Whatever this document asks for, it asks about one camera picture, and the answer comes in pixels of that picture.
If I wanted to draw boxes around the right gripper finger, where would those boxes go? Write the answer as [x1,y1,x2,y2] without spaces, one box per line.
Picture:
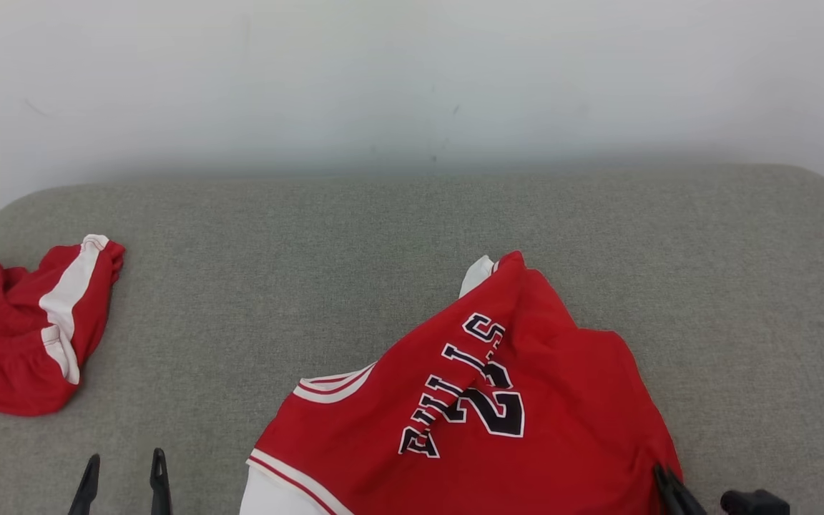
[669,473,708,515]
[652,463,692,515]

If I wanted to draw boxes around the red basketball jersey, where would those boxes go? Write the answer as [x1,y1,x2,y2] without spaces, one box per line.
[239,250,685,515]

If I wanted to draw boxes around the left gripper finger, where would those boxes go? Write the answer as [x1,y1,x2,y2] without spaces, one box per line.
[149,448,174,515]
[67,453,102,515]

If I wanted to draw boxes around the red shorts with white stripe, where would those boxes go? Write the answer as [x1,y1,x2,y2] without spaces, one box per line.
[0,234,127,418]

